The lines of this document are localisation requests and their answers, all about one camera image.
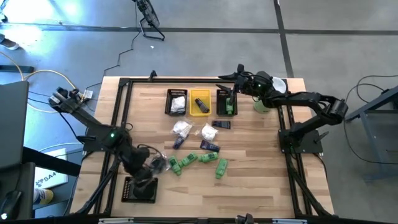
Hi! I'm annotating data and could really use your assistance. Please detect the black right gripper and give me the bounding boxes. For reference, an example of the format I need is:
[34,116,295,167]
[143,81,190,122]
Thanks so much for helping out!
[215,64,256,100]

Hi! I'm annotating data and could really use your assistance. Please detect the black round item clear bag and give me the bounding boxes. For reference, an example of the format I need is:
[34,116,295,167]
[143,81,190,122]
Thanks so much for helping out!
[149,154,171,175]

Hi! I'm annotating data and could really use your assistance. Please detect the dark blue travel tube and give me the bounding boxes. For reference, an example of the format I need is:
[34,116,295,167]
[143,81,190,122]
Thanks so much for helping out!
[211,120,232,130]
[173,135,186,150]
[194,97,211,114]
[200,139,221,153]

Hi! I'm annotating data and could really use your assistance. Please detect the wide black slotted basket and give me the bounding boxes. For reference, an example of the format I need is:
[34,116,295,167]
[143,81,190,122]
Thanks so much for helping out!
[121,176,159,205]

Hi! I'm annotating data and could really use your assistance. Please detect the black slotted plastic basket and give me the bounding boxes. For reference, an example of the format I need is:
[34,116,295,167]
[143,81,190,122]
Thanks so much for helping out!
[164,88,188,116]
[216,89,238,117]

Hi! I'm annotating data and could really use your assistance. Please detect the yellow slotted plastic basket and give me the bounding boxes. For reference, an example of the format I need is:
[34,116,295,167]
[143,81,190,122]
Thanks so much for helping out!
[189,88,212,117]

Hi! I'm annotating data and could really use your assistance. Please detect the green disinfecting wipes canister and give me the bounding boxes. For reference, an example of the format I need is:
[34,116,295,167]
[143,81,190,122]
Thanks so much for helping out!
[253,76,287,114]

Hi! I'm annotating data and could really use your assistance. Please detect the white printed cardboard box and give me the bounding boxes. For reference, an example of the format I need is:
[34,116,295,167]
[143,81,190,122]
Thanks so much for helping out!
[33,147,69,190]

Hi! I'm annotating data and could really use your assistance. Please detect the black desk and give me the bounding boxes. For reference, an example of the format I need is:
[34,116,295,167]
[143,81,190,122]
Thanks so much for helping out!
[0,146,82,220]

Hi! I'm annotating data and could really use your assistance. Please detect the white and yellow item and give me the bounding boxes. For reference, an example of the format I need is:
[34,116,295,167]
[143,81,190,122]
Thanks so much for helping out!
[33,188,54,205]

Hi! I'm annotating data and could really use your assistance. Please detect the black floor fan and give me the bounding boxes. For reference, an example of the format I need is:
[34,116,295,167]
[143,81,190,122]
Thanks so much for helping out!
[132,0,165,42]

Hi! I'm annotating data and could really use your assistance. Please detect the black computer mouse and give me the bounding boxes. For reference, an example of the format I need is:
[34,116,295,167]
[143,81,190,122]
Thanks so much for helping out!
[0,190,23,220]

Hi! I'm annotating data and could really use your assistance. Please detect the grey metal bench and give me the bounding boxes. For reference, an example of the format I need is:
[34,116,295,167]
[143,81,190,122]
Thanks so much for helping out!
[343,85,398,184]

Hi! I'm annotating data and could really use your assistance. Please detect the black flat floor bar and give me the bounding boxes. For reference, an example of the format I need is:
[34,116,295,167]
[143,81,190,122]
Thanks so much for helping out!
[0,65,35,74]

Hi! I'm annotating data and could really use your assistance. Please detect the person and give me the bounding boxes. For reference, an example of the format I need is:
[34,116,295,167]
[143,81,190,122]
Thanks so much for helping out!
[0,33,20,50]

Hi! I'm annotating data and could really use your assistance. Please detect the black aluminium table frame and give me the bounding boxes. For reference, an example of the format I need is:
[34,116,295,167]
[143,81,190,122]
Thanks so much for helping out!
[74,77,335,218]

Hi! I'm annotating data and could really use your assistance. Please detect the silver metal bracket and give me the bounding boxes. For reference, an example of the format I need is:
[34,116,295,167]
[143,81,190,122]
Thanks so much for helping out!
[98,217,134,224]
[272,218,308,224]

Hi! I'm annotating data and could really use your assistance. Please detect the black fan power cable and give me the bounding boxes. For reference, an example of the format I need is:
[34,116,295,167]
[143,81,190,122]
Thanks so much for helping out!
[79,2,142,124]

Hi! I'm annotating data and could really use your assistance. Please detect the black looped floor cable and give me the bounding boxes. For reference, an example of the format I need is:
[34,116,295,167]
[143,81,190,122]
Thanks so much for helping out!
[341,73,398,166]

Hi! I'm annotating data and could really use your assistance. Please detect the yellow floor cable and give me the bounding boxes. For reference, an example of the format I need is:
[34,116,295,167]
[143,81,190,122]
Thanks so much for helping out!
[0,51,85,113]

